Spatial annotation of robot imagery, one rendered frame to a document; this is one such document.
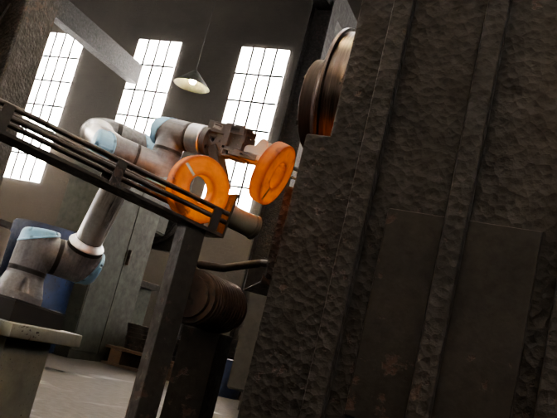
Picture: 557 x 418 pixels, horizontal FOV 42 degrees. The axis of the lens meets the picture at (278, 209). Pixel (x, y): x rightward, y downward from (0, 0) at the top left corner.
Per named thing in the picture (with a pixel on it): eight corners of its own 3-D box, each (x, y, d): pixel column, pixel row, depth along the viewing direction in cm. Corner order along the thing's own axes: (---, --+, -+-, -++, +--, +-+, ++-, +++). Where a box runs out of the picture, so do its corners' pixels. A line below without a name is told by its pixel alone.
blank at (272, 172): (299, 167, 180) (288, 162, 181) (292, 133, 166) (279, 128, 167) (265, 216, 175) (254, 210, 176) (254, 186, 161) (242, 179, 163)
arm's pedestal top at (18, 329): (-74, 313, 210) (-69, 300, 211) (3, 327, 239) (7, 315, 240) (8, 337, 197) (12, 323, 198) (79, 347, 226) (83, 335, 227)
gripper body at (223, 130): (247, 126, 172) (205, 117, 177) (236, 160, 171) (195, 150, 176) (259, 134, 179) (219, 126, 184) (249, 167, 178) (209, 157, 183)
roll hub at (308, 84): (331, 168, 222) (351, 85, 227) (305, 136, 197) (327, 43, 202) (315, 166, 224) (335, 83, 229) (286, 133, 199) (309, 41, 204)
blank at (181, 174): (195, 237, 161) (186, 236, 164) (240, 197, 169) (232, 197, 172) (160, 179, 155) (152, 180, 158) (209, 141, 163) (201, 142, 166)
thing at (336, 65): (364, 211, 225) (394, 73, 234) (322, 162, 182) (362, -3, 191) (344, 207, 227) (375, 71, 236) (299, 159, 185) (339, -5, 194)
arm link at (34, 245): (5, 262, 225) (21, 222, 228) (46, 276, 231) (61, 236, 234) (11, 262, 214) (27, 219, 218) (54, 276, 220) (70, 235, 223)
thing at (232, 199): (223, 238, 162) (239, 194, 165) (221, 237, 162) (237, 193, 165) (207, 238, 169) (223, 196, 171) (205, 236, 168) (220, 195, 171)
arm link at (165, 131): (157, 151, 189) (169, 121, 190) (192, 159, 185) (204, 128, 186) (142, 140, 182) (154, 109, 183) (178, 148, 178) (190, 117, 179)
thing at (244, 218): (257, 240, 168) (265, 216, 170) (226, 225, 164) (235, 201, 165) (244, 239, 173) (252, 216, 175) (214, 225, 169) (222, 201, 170)
